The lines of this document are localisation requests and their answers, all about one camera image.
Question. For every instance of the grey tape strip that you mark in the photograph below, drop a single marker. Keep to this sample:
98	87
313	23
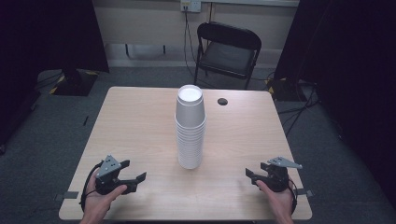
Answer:
67	195
305	193

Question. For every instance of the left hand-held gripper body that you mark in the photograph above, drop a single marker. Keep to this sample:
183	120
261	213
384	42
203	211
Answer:
107	169

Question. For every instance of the person's right hand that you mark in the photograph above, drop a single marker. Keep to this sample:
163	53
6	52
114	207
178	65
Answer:
278	200

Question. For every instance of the white wall socket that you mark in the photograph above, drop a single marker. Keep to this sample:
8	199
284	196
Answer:
190	5

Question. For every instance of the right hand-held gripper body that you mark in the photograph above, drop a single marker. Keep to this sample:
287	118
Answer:
277	177

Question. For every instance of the stack of white cups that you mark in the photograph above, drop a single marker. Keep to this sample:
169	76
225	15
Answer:
190	140

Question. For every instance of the small black floor item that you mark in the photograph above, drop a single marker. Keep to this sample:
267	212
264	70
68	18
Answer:
85	120

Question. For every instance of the black stand base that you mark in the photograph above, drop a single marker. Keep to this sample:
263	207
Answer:
281	90
73	84

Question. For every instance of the black folding chair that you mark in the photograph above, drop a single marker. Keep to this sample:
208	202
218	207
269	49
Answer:
229	56

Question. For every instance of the dark curtain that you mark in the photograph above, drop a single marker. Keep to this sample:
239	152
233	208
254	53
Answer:
46	46
351	77

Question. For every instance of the person's left hand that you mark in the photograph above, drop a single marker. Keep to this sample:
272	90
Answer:
98	202

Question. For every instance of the white wall trunking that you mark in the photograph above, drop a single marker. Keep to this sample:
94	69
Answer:
146	51

